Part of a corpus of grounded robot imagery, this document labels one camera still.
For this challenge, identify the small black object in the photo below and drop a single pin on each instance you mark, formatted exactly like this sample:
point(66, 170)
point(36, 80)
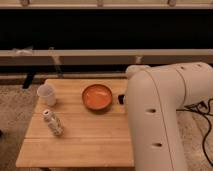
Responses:
point(121, 98)

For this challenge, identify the grey metal rail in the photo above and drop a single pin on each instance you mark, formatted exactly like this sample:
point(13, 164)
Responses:
point(103, 57)

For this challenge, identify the patterned lying bottle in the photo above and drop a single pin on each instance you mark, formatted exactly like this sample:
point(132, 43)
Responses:
point(53, 122)

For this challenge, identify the white plastic cup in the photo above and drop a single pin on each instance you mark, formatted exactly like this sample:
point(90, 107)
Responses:
point(47, 93)

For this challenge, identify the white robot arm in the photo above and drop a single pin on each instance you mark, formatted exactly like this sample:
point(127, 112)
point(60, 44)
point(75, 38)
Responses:
point(152, 97)

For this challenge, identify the orange bowl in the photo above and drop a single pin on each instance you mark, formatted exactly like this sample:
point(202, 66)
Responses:
point(97, 97)

